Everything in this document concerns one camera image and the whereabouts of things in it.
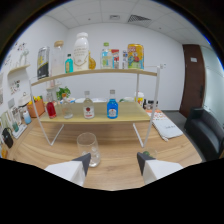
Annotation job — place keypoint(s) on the white tray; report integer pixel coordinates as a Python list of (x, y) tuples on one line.
[(20, 131)]

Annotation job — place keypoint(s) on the clear rum bottle white cap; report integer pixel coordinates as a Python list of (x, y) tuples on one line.
[(88, 110)]

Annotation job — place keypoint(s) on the teal liquid bottle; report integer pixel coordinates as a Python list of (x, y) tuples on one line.
[(69, 66)]

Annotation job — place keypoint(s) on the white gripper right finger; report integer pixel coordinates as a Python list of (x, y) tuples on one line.
[(158, 170)]

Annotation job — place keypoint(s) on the white frame wooden shelf rack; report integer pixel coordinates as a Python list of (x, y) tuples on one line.
[(100, 114)]

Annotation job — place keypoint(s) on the clear glass with ice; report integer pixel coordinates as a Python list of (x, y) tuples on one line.
[(87, 145)]

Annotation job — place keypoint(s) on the brown wooden door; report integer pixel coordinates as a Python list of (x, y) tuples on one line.
[(191, 80)]

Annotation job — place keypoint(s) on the light blue cup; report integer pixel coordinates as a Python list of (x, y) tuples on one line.
[(27, 118)]

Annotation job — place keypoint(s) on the red liquid bottle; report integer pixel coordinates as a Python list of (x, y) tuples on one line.
[(51, 110)]

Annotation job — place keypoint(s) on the white fabric pouch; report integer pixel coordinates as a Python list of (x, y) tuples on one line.
[(167, 129)]

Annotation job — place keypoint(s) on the orange printed leaflet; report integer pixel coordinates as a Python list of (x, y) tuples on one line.
[(157, 115)]

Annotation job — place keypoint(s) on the glass jar wooden lid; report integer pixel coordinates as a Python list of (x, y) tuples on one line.
[(57, 60)]

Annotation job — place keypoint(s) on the large white bottle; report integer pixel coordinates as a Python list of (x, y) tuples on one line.
[(81, 53)]

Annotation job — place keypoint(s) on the black handbag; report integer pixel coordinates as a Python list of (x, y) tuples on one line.
[(7, 138)]

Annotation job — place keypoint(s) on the glass jar of limes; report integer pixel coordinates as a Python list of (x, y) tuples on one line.
[(146, 153)]

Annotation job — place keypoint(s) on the black sofa chair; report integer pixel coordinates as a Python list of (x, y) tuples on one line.
[(205, 133)]

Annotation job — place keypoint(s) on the clear bottle orange cap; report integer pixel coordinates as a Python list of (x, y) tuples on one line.
[(67, 110)]

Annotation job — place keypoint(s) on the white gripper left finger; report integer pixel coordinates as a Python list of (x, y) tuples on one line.
[(71, 171)]

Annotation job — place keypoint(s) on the small light blue bottle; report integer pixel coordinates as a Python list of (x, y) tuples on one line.
[(124, 60)]

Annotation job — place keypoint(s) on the yellow printed can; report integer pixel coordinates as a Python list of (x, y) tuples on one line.
[(135, 56)]

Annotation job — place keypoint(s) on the blue liquor bottle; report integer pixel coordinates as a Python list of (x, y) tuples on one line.
[(112, 109)]

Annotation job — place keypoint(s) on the white cup red lid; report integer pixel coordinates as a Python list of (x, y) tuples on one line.
[(139, 98)]

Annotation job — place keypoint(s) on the round amber bottle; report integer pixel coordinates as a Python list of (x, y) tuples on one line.
[(92, 64)]

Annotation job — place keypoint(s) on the wooden wall shelf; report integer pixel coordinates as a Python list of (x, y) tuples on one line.
[(18, 69)]

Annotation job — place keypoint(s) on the clear bottle green cap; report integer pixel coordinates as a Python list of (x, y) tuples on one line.
[(106, 58)]

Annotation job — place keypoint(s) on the small bottle red label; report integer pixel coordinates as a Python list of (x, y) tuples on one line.
[(115, 59)]

